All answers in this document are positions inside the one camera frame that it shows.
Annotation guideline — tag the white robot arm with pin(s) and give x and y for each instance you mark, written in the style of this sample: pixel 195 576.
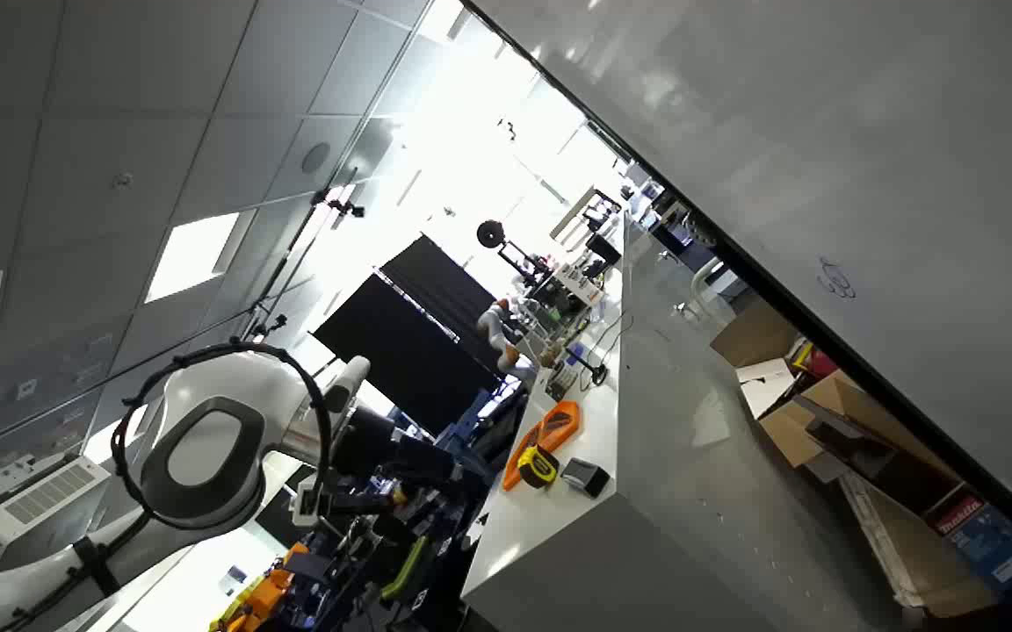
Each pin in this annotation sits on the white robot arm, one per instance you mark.
pixel 188 454

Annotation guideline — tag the large whiteboard black frame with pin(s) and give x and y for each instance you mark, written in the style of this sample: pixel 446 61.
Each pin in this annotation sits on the large whiteboard black frame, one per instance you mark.
pixel 857 154

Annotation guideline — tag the orange plastic triangle ruler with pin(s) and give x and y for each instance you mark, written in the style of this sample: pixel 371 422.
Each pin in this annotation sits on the orange plastic triangle ruler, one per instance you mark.
pixel 553 431

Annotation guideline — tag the black monitor screens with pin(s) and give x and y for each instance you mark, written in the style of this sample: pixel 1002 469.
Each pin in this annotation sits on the black monitor screens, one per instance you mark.
pixel 417 320

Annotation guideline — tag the cardboard boxes pile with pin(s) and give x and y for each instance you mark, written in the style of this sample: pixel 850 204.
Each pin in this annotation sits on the cardboard boxes pile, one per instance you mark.
pixel 940 542

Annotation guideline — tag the black board duster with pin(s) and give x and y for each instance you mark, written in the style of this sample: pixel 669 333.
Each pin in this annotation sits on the black board duster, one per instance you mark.
pixel 584 475

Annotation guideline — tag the yellow black tape measure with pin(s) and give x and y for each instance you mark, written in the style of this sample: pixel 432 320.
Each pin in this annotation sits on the yellow black tape measure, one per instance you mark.
pixel 537 469

